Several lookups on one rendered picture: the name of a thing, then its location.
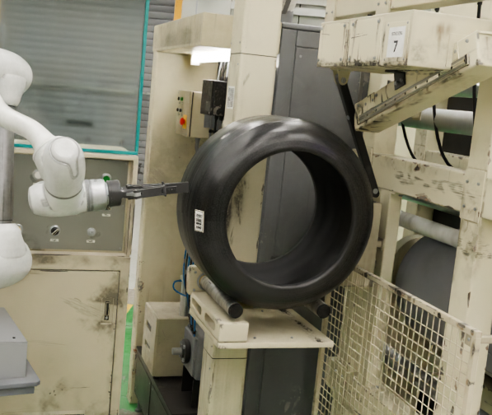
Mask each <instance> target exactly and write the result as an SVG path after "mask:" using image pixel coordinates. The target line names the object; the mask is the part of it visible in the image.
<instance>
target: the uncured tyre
mask: <svg viewBox="0 0 492 415"><path fill-rule="evenodd" d="M280 152H293V153H294V154H295V155H296V156H297V157H298V158H299V159H300V160H301V161H302V162H303V164H304V165H305V166H306V168H307V169H308V171H309V173H310V175H311V177H312V182H313V185H314V189H315V208H314V213H313V217H312V221H311V223H310V226H309V227H308V229H307V231H306V233H305V234H304V236H303V237H302V238H301V239H300V241H299V242H298V243H297V244H296V245H295V246H294V247H293V248H291V249H290V250H289V251H288V252H287V253H285V254H283V255H281V256H279V257H278V258H276V259H271V260H269V261H264V262H259V263H249V262H243V261H240V260H237V259H236V258H235V256H234V254H233V252H232V250H231V247H230V245H229V242H228V238H227V209H228V205H229V202H230V199H231V197H232V194H233V192H234V190H235V188H236V186H237V185H238V183H239V182H240V180H241V179H242V177H243V176H244V175H245V174H246V173H247V171H248V170H250V169H251V168H252V167H253V166H254V165H256V164H257V163H259V162H260V161H262V160H264V159H265V158H267V157H269V156H272V155H275V154H278V153H280ZM181 182H189V192H188V193H180V194H178V196H177V204H176V215H177V224H178V228H179V232H180V238H181V240H182V242H183V245H184V247H185V249H186V251H187V253H188V255H189V256H190V258H191V259H192V261H193V262H194V264H195V265H196V266H197V268H198V269H199V270H200V271H201V272H202V273H203V274H204V275H205V276H206V277H207V278H208V279H209V280H210V281H211V282H212V283H214V284H215V285H216V286H217V287H218V288H219V289H220V290H221V291H223V292H224V293H225V294H227V295H228V296H230V297H231V298H233V299H235V300H237V301H241V302H244V303H246V304H248V305H250V306H254V307H258V308H262V309H272V310H284V309H291V308H296V307H299V306H303V305H307V304H310V303H312V302H314V301H317V300H319V299H321V298H322V297H323V296H326V295H327V294H329V293H330V292H332V291H333V290H335V289H336V288H337V287H338V286H339V285H340V284H341V283H342V282H343V281H344V280H345V279H346V278H347V277H348V276H349V275H350V274H351V273H352V271H353V270H354V268H355V267H356V265H357V264H358V262H359V260H360V259H361V257H362V255H363V252H364V250H365V249H366V246H367V244H368V240H369V237H370V234H371V230H372V225H373V193H372V189H371V185H370V182H369V179H368V175H367V173H366V170H365V169H364V167H363V164H362V163H361V161H360V160H359V158H358V157H357V155H356V154H355V153H354V151H353V150H352V149H351V148H350V146H349V145H348V144H347V143H346V142H345V141H344V140H343V139H342V138H340V137H339V136H338V135H337V134H335V133H333V132H332V131H330V130H329V129H328V128H325V127H323V126H321V125H320V124H316V123H313V122H311V121H308V120H305V119H295V118H290V117H284V116H279V115H256V116H251V117H248V118H244V119H240V120H237V121H235V122H233V123H231V124H229V125H227V126H225V127H223V128H221V129H220V130H218V131H217V132H216V133H215V134H213V135H212V136H211V137H210V138H209V139H207V140H206V141H205V142H204V143H203V144H202V146H201V147H200V148H199V149H198V151H197V152H196V153H195V154H194V155H193V157H192V158H191V160H190V163H189V164H188V165H187V167H186V169H185V173H184V174H183V177H182V180H181ZM195 209H196V210H200V211H203V212H204V232H200V231H195V230H194V214H195Z"/></svg>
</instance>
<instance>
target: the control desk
mask: <svg viewBox="0 0 492 415"><path fill-rule="evenodd" d="M34 152H35V150H34V148H28V147H14V168H13V206H12V222H13V223H16V224H17V225H18V227H19V228H20V229H21V235H22V238H23V240H24V242H25V243H26V244H27V245H28V247H29V249H30V252H31V256H32V265H31V268H30V271H29V272H28V274H27V275H26V276H25V277H24V278H23V279H21V280H20V281H19V282H17V283H15V284H13V285H11V286H9V287H4V288H1V289H0V307H4V308H5V309H6V311H7V313H8V314H9V315H10V316H11V318H12V320H13V321H14V323H15V324H16V326H17V327H18V328H19V330H20V331H21V333H22V334H23V336H24V337H25V339H26V341H27V342H28V343H27V356H26V358H27V360H28V362H29V363H30V364H31V366H32V368H33V369H34V371H35V373H36V374H37V376H38V377H39V379H40V385H38V386H35V392H34V393H33V394H18V395H10V396H1V397H0V415H119V402H120V391H121V380H122V369H123V358H124V336H125V325H126V315H127V304H128V292H129V271H130V260H131V257H130V255H131V251H132V240H133V229H134V208H135V199H130V200H128V199H127V198H122V199H121V200H122V203H121V205H120V206H117V207H108V206H107V207H106V210H99V211H91V212H81V213H79V214H77V215H72V216H66V217H43V216H38V215H35V214H34V213H33V212H32V211H31V209H30V205H29V201H28V191H29V187H30V186H32V185H34V184H36V183H38V182H40V181H44V180H43V179H41V177H40V173H39V171H38V169H37V167H36V165H35V163H34V161H33V154H34ZM83 154H84V156H85V165H86V171H85V180H95V179H97V180H99V179H103V180H104V181H105V182H106V181H107V180H118V181H119V182H120V187H124V186H125V185H126V184H137V174H138V156H136V155H126V154H114V153H101V152H83Z"/></svg>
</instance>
